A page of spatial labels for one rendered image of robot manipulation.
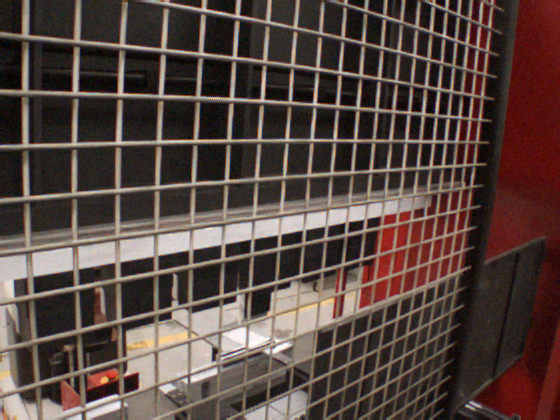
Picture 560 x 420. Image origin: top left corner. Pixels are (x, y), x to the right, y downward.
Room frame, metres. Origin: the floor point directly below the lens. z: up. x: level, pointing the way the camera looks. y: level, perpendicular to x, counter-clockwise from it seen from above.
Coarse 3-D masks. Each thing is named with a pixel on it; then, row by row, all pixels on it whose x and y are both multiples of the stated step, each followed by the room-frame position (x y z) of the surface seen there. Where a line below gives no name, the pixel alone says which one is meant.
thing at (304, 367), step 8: (264, 352) 1.33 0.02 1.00; (280, 352) 1.33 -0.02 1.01; (280, 360) 1.28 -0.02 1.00; (288, 360) 1.29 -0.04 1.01; (288, 368) 1.21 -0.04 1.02; (296, 368) 1.20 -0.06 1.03; (304, 368) 1.19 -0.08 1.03; (288, 376) 1.20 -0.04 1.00; (296, 376) 1.18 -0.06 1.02; (304, 376) 1.17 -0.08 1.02; (296, 384) 1.18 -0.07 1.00
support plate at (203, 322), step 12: (204, 312) 1.58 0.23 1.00; (216, 312) 1.59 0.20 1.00; (228, 312) 1.59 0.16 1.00; (180, 324) 1.48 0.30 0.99; (192, 324) 1.48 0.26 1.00; (204, 324) 1.48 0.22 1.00; (216, 324) 1.49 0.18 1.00; (216, 336) 1.41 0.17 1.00; (264, 336) 1.44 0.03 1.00; (216, 348) 1.35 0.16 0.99; (228, 348) 1.34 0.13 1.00
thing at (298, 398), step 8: (296, 392) 1.15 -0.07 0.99; (304, 392) 1.16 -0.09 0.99; (280, 400) 1.11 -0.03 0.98; (296, 400) 1.12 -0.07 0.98; (304, 400) 1.12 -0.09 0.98; (264, 408) 1.07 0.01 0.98; (272, 408) 1.07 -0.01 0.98; (280, 408) 1.08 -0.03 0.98; (296, 408) 1.08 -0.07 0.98; (248, 416) 1.03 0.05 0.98; (256, 416) 1.04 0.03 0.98; (264, 416) 1.04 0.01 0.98; (272, 416) 1.04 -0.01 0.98; (280, 416) 1.04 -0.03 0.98; (296, 416) 1.05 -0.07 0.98
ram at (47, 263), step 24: (312, 216) 1.46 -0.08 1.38; (336, 216) 1.54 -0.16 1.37; (360, 216) 1.62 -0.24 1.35; (144, 240) 1.07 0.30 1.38; (168, 240) 1.12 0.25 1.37; (216, 240) 1.22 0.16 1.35; (240, 240) 1.27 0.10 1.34; (0, 264) 0.85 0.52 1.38; (24, 264) 0.88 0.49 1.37; (48, 264) 0.92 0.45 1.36; (72, 264) 0.95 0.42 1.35; (96, 264) 0.99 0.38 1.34
